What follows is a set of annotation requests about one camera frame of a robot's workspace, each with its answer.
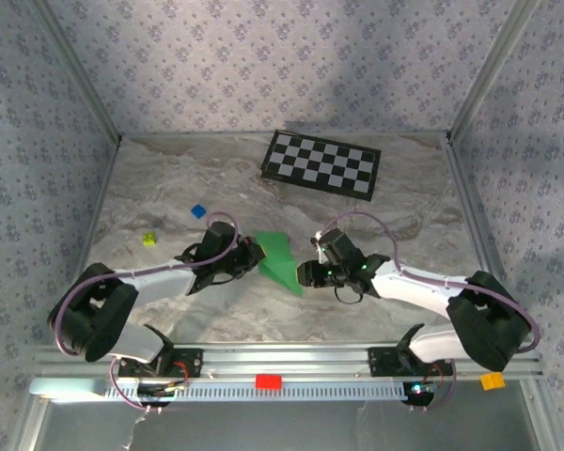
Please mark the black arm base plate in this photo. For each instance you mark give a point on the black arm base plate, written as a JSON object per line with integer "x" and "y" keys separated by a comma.
{"x": 380, "y": 362}
{"x": 188, "y": 364}

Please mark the aluminium frame post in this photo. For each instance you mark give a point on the aluminium frame post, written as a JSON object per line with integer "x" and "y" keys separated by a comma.
{"x": 81, "y": 70}
{"x": 488, "y": 70}

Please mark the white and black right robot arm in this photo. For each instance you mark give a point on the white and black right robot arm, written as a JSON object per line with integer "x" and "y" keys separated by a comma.
{"x": 413, "y": 291}

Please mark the red toy brick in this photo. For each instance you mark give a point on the red toy brick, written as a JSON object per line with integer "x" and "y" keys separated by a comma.
{"x": 268, "y": 381}

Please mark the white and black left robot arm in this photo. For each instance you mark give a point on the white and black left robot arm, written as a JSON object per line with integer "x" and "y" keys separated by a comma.
{"x": 160, "y": 282}

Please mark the lime green toy brick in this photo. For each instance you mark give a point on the lime green toy brick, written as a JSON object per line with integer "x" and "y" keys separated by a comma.
{"x": 150, "y": 239}

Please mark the aluminium frame bar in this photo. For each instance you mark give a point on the aluminium frame bar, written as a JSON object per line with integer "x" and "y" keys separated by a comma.
{"x": 88, "y": 239}
{"x": 478, "y": 235}
{"x": 192, "y": 135}

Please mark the black white checkerboard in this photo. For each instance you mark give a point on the black white checkerboard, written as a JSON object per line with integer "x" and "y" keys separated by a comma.
{"x": 319, "y": 164}

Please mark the wide aluminium mounting rail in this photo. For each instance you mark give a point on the wide aluminium mounting rail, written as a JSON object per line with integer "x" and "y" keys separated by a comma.
{"x": 286, "y": 359}

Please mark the orange toy brick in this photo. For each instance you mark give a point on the orange toy brick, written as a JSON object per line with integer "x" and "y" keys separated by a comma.
{"x": 492, "y": 381}

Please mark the green paper sheet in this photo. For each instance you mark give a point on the green paper sheet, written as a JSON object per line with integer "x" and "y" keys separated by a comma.
{"x": 281, "y": 269}

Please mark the blue toy brick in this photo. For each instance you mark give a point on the blue toy brick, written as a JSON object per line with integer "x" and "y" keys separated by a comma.
{"x": 198, "y": 211}

